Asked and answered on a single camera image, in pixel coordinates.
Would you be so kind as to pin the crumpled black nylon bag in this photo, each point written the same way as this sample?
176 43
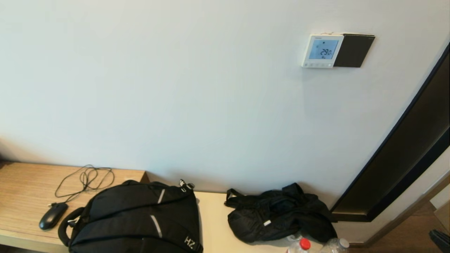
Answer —
277 214

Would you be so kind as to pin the brown wooden baseboard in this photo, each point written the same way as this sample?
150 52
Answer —
407 211

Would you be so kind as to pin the black computer mouse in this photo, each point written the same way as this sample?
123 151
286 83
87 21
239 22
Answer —
52 216

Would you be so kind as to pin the white wall thermostat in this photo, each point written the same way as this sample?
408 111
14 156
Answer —
323 49

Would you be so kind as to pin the black wall switch panel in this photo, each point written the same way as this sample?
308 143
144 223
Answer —
353 51

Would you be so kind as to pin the white cap plastic bottle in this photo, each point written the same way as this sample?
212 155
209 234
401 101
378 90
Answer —
337 246

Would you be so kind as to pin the red cap water bottle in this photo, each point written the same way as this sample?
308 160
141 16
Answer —
305 244

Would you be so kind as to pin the dark brown door frame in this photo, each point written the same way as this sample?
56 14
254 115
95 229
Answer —
397 175

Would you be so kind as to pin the black backpack with HZ print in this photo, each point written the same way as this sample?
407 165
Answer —
133 211

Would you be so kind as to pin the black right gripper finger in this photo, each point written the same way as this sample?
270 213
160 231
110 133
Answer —
445 237
443 246

